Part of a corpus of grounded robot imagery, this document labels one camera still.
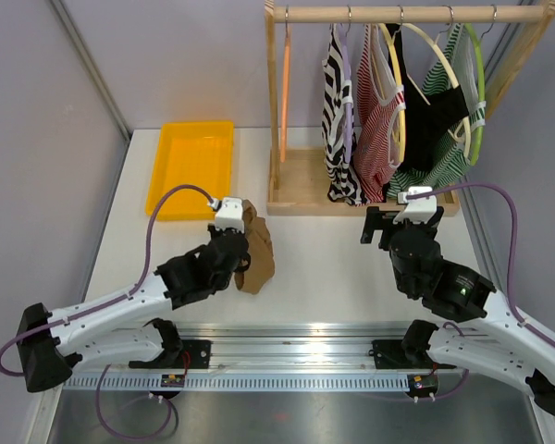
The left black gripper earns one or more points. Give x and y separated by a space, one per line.
214 231

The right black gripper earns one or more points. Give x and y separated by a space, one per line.
381 219

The tan tank top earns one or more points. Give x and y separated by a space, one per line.
262 264

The black white striped tank top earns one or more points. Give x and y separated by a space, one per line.
344 185

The red white striped tank top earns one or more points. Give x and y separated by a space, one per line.
375 160

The orange hanger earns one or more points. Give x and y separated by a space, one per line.
285 88

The purple hanger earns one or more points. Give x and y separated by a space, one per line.
347 89

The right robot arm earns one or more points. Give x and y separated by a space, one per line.
487 335

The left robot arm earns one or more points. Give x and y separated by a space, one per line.
127 326

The yellow hanger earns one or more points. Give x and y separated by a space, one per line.
400 126

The green hanger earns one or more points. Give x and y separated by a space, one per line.
481 105

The green white striped tank top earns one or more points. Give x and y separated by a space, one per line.
449 163

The cream hanger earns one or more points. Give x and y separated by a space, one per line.
463 131

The wooden clothes rack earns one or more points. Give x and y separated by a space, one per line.
298 186

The yellow plastic bin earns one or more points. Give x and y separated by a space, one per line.
196 153

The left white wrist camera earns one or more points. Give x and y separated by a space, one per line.
228 213

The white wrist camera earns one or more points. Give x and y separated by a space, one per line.
228 213
416 209

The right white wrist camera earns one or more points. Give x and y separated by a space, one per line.
416 209

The aluminium rail base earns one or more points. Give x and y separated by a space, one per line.
313 358

